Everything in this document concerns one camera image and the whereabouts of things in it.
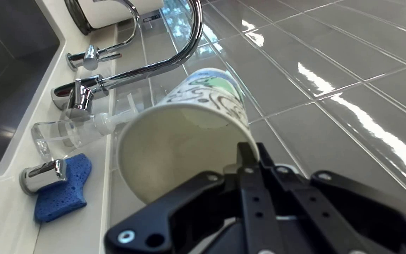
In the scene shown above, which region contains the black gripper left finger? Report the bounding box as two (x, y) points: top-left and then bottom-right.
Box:
(103, 141), (281, 254)

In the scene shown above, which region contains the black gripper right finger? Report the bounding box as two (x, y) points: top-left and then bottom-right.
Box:
(258, 148), (406, 254)

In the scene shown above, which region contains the patterned paper cup with beans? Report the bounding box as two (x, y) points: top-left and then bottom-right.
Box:
(116, 67), (261, 205)

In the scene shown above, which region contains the tall chrome faucet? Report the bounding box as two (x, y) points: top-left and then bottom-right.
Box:
(51, 0), (206, 122)

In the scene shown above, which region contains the blue sponge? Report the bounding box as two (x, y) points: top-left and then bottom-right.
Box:
(33, 153), (93, 225)

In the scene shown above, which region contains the chrome round button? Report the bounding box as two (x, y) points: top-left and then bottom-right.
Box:
(19, 157), (70, 196)

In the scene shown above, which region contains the small chrome faucet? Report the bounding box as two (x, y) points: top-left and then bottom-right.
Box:
(65, 0), (143, 74)

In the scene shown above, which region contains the stainless steel sink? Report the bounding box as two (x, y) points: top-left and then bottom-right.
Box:
(0, 0), (62, 174)

